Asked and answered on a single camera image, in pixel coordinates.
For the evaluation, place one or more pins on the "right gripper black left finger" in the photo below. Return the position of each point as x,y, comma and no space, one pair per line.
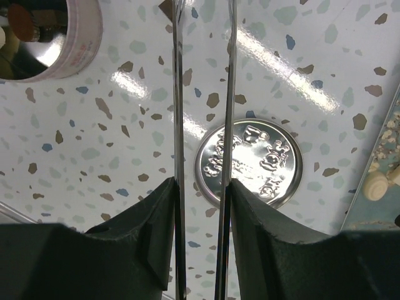
125,257

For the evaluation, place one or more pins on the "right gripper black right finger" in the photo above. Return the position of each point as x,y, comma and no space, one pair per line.
278,258

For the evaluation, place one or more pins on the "round silver tin lid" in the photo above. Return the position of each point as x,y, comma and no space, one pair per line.
266,159

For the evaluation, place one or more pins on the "round silver tin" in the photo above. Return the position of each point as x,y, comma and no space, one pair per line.
43,40

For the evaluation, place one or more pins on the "metal tongs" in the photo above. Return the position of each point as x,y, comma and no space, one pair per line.
221,284

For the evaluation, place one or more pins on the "white chocolate pile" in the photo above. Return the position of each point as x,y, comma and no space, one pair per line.
377,184

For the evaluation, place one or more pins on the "green floral metal tray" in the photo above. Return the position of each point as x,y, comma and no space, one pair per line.
375,205

